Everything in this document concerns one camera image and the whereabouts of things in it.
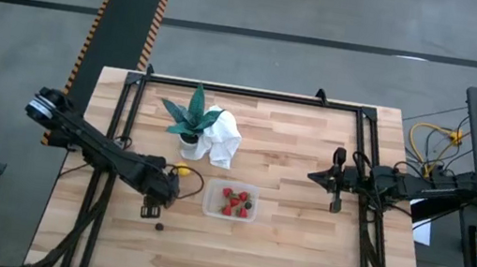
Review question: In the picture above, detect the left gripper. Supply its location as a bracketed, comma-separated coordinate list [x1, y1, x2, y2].
[124, 152, 186, 225]

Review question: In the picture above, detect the black floor cable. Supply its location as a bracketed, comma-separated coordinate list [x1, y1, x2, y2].
[403, 97, 469, 130]

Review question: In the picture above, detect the white cloth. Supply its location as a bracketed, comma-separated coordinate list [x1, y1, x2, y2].
[189, 102, 246, 171]

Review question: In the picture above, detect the green snake plant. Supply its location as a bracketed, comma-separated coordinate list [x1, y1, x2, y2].
[157, 77, 231, 142]

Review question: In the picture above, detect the black diagonal brace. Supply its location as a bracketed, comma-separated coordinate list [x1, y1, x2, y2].
[409, 192, 467, 230]

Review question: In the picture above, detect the yellow lemon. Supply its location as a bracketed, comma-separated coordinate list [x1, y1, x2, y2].
[174, 160, 193, 178]

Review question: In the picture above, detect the white plant pot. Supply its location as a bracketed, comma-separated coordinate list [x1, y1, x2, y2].
[176, 131, 201, 161]

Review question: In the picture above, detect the white paper sheet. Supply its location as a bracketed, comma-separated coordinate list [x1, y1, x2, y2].
[404, 197, 438, 247]

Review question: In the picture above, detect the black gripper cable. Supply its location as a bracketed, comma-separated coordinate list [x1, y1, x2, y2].
[161, 162, 208, 204]
[343, 149, 407, 215]

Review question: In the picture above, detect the yellow cable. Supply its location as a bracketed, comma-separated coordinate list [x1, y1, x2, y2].
[404, 120, 472, 183]

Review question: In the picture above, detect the black hazard-striped floor mat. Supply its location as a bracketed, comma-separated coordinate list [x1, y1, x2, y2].
[48, 0, 170, 144]

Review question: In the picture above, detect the black aluminium table frame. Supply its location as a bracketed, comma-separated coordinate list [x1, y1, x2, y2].
[23, 49, 455, 267]

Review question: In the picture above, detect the clear plastic tupperware container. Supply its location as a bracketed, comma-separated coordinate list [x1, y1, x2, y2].
[201, 176, 262, 225]

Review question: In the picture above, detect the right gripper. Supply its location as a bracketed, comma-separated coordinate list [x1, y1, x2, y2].
[301, 142, 363, 216]

